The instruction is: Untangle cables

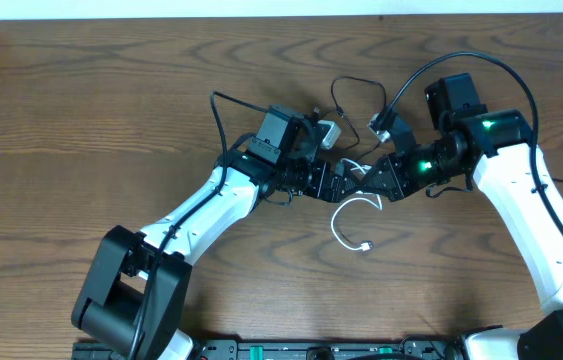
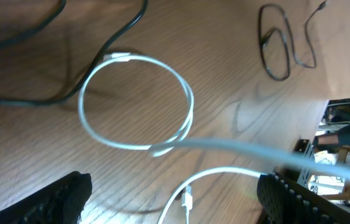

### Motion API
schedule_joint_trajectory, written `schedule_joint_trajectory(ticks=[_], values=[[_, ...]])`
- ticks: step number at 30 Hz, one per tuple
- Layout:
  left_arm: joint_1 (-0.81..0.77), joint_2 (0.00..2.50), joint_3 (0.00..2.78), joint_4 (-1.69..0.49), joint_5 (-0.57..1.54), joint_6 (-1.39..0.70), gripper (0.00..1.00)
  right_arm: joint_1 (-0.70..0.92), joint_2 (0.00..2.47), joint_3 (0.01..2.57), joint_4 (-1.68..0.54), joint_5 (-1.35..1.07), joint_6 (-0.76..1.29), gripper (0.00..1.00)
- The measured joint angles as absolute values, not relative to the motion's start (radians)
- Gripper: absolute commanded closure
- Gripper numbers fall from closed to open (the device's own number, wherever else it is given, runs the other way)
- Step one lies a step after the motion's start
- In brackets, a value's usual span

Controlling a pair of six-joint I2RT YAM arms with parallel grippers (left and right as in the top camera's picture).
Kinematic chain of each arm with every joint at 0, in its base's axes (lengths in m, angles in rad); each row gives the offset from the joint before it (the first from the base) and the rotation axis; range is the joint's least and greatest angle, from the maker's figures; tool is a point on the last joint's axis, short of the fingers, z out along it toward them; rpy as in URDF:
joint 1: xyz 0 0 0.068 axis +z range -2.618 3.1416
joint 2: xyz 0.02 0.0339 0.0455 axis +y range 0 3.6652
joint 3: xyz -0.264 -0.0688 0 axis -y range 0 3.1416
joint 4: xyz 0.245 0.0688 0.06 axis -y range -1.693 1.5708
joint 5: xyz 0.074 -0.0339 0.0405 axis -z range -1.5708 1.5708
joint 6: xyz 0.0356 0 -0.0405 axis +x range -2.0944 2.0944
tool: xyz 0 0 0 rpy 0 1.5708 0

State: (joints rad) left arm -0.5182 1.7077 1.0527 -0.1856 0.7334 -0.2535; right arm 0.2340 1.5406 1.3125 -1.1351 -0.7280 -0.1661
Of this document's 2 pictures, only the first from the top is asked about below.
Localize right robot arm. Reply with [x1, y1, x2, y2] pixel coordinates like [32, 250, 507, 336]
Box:
[362, 73, 563, 359]

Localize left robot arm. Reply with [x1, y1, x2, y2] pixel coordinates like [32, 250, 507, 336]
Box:
[71, 105, 341, 359]

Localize white usb cable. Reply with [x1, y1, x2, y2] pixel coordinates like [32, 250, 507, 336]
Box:
[329, 157, 385, 253]

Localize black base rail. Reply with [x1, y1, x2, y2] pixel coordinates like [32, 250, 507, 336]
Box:
[70, 337, 467, 360]

